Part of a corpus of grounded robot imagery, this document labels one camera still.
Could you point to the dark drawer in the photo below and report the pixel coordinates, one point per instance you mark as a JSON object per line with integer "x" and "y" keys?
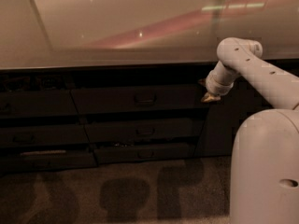
{"x": 42, "y": 136}
{"x": 137, "y": 98}
{"x": 132, "y": 130}
{"x": 150, "y": 152}
{"x": 44, "y": 162}
{"x": 30, "y": 104}

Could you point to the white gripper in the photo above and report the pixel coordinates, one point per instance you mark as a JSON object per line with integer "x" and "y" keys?
{"x": 216, "y": 85}

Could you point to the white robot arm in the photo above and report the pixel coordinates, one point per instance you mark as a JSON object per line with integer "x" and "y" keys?
{"x": 264, "y": 186}

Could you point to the dark cabinet door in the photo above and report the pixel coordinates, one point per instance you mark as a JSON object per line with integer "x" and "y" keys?
{"x": 221, "y": 131}

